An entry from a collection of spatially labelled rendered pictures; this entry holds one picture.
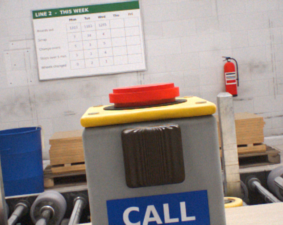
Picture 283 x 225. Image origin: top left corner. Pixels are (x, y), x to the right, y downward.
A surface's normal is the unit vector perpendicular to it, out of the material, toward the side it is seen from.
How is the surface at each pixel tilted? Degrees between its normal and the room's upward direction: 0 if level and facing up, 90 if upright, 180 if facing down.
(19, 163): 91
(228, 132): 90
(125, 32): 90
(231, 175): 90
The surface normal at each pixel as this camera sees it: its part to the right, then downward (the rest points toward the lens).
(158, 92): 0.38, 0.04
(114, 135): 0.04, 0.08
